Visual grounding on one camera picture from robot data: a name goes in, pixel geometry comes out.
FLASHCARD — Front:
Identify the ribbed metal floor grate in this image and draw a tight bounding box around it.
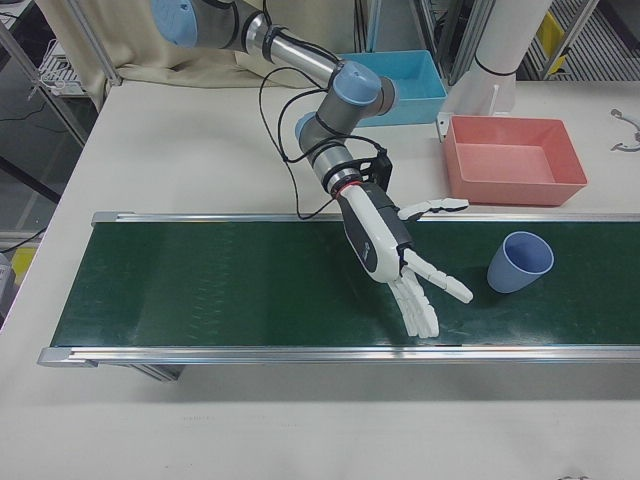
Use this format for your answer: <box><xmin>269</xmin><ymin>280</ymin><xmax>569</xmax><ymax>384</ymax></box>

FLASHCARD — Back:
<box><xmin>519</xmin><ymin>0</ymin><xmax>640</xmax><ymax>82</ymax></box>

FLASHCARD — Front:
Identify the beige fabric curtain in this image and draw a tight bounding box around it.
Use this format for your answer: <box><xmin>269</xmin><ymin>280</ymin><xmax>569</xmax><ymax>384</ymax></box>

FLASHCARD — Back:
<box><xmin>34</xmin><ymin>0</ymin><xmax>361</xmax><ymax>89</ymax></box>

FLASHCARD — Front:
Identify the yellow black striped post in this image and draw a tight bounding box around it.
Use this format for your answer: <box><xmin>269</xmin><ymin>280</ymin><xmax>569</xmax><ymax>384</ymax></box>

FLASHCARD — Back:
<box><xmin>535</xmin><ymin>10</ymin><xmax>572</xmax><ymax>77</ymax></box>

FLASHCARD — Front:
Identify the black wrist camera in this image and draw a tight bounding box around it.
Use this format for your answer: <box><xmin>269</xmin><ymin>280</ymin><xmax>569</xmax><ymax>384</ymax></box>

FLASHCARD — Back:
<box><xmin>357</xmin><ymin>147</ymin><xmax>394</xmax><ymax>194</ymax></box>

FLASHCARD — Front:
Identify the green conveyor belt aluminium frame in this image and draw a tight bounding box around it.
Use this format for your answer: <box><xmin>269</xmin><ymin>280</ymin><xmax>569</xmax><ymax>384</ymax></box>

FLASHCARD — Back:
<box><xmin>37</xmin><ymin>210</ymin><xmax>640</xmax><ymax>384</ymax></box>

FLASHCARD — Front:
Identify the pink plastic box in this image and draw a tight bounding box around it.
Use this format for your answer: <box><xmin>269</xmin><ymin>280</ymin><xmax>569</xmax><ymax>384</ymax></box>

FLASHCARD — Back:
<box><xmin>443</xmin><ymin>114</ymin><xmax>589</xmax><ymax>207</ymax></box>

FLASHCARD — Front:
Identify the light blue plastic cup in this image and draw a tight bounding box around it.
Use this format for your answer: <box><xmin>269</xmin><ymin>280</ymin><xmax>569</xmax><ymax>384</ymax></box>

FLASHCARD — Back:
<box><xmin>487</xmin><ymin>230</ymin><xmax>555</xmax><ymax>295</ymax></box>

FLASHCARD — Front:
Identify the white wire rack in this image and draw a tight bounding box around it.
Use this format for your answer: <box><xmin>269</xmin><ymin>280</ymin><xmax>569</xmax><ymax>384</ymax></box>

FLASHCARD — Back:
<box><xmin>38</xmin><ymin>39</ymin><xmax>79</xmax><ymax>94</ymax></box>

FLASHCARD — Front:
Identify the blue plastic box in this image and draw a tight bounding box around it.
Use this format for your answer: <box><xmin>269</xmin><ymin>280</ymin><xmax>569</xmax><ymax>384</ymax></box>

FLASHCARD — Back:
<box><xmin>335</xmin><ymin>49</ymin><xmax>448</xmax><ymax>129</ymax></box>

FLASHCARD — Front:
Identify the aluminium profile frame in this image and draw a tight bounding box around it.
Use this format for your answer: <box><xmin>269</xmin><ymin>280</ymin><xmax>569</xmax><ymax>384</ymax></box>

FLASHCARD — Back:
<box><xmin>354</xmin><ymin>0</ymin><xmax>484</xmax><ymax>87</ymax></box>

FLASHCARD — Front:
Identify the aluminium frame post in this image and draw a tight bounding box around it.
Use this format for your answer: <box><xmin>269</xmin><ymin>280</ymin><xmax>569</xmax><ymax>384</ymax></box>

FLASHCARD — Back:
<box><xmin>74</xmin><ymin>0</ymin><xmax>124</xmax><ymax>89</ymax></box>

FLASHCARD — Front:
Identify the robot hand grey white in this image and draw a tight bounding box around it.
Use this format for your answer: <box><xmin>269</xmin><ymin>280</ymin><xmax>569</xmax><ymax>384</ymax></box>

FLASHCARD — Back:
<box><xmin>334</xmin><ymin>182</ymin><xmax>475</xmax><ymax>338</ymax></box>

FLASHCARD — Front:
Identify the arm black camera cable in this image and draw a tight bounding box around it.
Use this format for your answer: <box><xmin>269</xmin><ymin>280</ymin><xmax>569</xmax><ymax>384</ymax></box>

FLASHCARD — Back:
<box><xmin>257</xmin><ymin>64</ymin><xmax>341</xmax><ymax>221</ymax></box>

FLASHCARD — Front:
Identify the white cylindrical post with bracket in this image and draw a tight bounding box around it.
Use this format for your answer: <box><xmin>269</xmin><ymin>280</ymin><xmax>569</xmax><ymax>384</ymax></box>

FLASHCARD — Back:
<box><xmin>437</xmin><ymin>0</ymin><xmax>554</xmax><ymax>144</ymax></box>

